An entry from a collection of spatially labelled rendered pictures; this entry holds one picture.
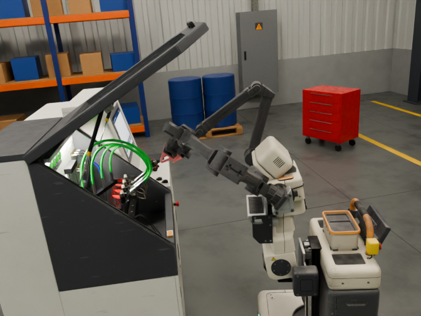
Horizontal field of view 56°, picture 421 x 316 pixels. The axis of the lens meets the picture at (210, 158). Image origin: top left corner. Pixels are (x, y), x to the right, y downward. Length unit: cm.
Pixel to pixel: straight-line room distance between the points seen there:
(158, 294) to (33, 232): 67
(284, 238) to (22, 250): 125
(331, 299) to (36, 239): 143
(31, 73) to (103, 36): 172
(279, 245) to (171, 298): 61
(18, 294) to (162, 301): 69
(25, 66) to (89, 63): 106
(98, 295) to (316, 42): 811
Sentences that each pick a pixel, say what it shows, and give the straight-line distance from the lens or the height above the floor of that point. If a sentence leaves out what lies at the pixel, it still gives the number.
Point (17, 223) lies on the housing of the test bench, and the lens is 200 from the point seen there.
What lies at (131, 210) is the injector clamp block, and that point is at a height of 98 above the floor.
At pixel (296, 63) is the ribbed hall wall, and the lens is 928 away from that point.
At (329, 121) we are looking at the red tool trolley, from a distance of 602.
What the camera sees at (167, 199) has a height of 95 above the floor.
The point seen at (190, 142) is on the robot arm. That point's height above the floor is 148.
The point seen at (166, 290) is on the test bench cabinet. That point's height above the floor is 71.
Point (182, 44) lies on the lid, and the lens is 168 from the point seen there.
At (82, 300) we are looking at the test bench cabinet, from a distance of 216.
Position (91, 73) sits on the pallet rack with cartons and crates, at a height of 124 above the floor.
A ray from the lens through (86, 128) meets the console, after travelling 249.
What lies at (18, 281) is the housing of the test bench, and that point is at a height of 88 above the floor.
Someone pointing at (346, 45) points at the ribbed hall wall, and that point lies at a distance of 981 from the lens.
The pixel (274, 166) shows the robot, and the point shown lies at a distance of 191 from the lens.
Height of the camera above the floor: 198
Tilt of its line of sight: 19 degrees down
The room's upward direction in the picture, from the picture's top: 5 degrees counter-clockwise
